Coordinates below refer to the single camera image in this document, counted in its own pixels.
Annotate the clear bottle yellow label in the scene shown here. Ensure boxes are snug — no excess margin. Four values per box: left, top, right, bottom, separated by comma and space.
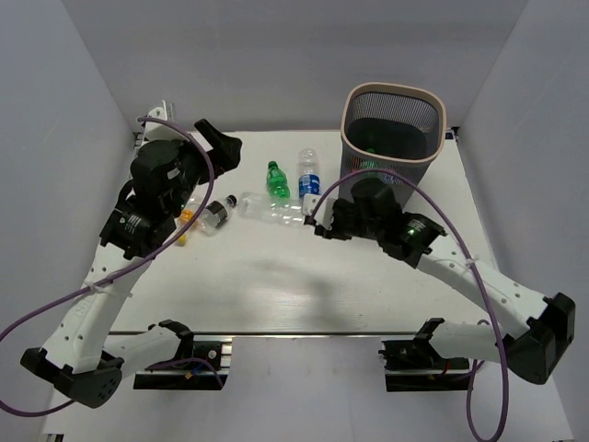
176, 196, 202, 247

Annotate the large clear bottle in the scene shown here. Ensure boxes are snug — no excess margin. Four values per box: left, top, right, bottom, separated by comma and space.
237, 192, 306, 227

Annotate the green bottle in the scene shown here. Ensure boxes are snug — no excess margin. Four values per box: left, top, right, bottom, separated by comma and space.
266, 161, 291, 199
359, 147, 379, 169

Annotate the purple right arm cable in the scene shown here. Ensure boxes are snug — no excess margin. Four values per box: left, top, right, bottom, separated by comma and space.
308, 169, 512, 442

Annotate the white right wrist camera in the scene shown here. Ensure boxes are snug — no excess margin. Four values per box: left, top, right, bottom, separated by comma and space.
302, 193, 335, 230

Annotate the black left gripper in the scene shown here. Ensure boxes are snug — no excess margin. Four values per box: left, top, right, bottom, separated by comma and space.
166, 120, 242, 218

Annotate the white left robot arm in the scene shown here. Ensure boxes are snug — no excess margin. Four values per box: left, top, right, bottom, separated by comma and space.
20, 119, 243, 409

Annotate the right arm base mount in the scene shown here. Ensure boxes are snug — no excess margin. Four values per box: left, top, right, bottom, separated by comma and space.
378, 340, 472, 392

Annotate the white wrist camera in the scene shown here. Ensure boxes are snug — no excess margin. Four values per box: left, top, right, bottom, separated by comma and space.
138, 100, 186, 145
302, 193, 335, 230

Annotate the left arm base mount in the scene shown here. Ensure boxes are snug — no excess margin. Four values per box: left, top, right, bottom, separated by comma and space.
133, 335, 232, 391

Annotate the dark mesh waste bin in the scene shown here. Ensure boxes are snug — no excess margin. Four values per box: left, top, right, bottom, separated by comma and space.
340, 82, 446, 184

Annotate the clear bottle blue label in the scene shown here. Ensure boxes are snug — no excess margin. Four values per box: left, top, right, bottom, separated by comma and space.
298, 148, 321, 200

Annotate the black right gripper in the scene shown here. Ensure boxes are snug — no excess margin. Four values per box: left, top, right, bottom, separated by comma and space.
315, 200, 383, 241

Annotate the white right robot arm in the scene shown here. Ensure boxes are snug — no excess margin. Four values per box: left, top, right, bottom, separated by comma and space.
303, 178, 575, 385

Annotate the clear bottle black label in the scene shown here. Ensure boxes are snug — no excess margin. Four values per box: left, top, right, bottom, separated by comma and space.
196, 194, 237, 237

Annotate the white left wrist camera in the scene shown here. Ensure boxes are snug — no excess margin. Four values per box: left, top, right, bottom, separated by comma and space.
138, 100, 186, 145

